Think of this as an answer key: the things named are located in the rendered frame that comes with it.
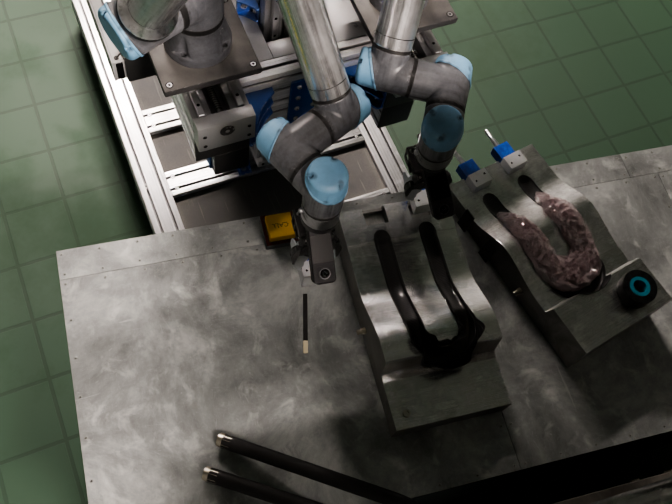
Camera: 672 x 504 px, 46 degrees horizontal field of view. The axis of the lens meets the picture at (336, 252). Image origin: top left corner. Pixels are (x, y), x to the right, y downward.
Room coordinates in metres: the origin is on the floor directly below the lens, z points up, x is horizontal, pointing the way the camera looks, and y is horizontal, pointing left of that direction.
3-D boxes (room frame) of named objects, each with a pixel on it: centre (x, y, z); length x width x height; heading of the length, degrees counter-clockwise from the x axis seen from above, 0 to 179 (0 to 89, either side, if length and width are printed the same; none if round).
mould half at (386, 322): (0.70, -0.21, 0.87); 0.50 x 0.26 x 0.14; 29
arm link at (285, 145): (0.77, 0.12, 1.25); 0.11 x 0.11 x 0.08; 58
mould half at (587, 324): (0.95, -0.49, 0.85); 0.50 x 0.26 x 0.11; 46
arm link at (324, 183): (0.71, 0.05, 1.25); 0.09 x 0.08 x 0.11; 58
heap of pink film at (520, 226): (0.95, -0.48, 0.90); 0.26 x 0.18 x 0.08; 46
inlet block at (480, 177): (1.10, -0.25, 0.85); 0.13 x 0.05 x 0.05; 46
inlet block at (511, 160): (1.17, -0.32, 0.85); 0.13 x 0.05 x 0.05; 46
